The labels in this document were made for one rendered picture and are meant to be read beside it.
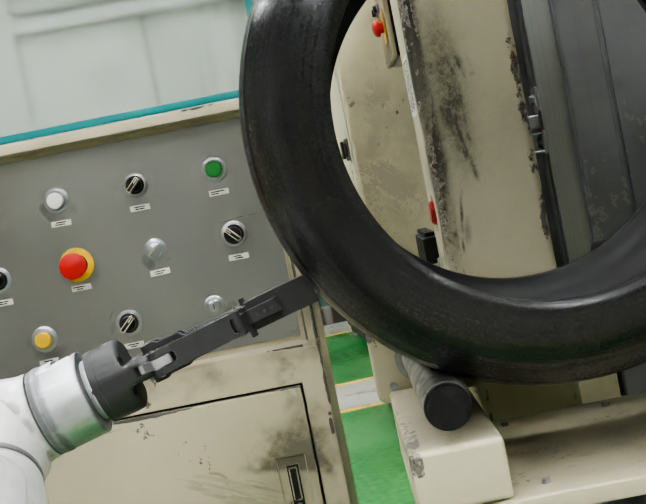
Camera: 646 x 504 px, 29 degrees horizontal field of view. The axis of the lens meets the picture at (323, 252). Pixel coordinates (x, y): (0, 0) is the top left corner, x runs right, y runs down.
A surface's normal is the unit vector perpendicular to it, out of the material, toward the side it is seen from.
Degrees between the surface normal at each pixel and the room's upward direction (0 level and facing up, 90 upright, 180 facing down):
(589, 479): 0
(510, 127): 90
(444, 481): 90
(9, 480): 62
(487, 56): 90
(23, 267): 90
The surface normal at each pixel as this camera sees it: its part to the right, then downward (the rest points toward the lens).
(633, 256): -0.12, -0.08
